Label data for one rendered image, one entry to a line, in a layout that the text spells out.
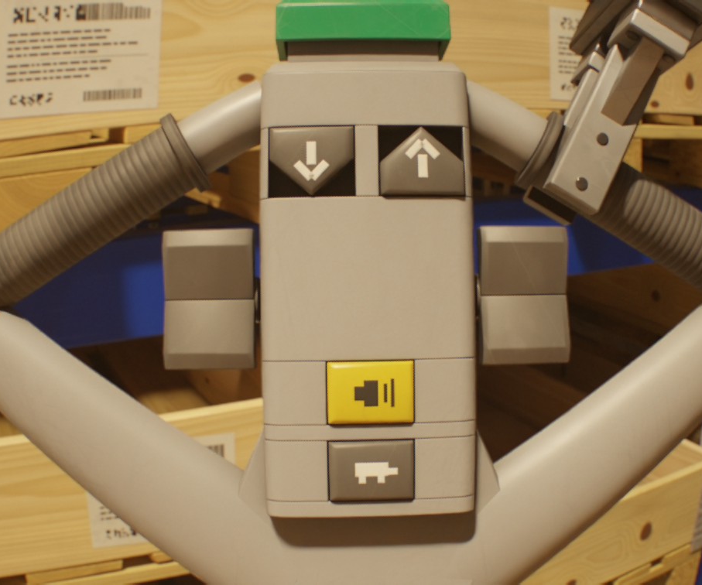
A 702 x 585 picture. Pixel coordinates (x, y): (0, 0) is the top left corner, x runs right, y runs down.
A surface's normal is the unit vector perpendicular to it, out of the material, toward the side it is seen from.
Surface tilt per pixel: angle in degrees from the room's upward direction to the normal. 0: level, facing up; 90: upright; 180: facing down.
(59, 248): 104
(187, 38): 90
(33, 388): 67
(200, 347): 57
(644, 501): 90
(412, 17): 74
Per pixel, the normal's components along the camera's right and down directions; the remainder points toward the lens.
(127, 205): 0.29, 0.46
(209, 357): 0.03, 0.37
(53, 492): 0.46, 0.22
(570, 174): 0.02, -0.03
